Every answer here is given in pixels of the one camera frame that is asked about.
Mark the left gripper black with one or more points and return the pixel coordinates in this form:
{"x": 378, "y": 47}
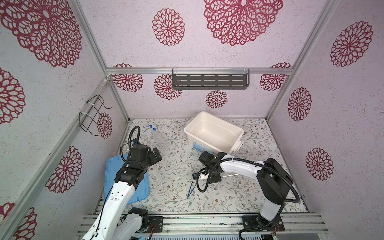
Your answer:
{"x": 151, "y": 156}

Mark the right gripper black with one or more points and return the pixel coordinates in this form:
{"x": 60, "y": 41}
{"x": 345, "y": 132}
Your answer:
{"x": 213, "y": 180}

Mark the white plastic bin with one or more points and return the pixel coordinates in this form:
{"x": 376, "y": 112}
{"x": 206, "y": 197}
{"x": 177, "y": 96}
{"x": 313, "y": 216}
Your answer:
{"x": 207, "y": 132}

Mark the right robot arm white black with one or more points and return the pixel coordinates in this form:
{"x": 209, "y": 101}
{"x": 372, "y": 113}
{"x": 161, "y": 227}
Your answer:
{"x": 276, "y": 184}

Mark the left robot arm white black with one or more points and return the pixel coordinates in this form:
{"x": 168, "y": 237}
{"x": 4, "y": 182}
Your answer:
{"x": 105, "y": 226}

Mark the blue tweezers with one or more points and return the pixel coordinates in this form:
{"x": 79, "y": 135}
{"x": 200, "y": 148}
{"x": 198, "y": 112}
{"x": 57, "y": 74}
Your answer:
{"x": 191, "y": 189}

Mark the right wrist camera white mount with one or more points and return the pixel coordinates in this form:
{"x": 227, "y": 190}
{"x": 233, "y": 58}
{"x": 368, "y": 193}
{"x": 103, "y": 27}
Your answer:
{"x": 200, "y": 176}

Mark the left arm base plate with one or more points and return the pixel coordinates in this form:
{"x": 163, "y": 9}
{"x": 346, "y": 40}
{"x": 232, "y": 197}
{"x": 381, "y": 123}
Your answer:
{"x": 153, "y": 224}

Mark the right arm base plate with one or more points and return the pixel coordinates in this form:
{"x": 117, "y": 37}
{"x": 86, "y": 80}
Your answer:
{"x": 257, "y": 221}

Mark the black wire wall basket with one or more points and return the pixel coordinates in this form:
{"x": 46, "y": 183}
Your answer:
{"x": 89, "y": 117}

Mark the dark grey wall shelf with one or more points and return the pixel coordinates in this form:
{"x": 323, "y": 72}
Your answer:
{"x": 198, "y": 81}

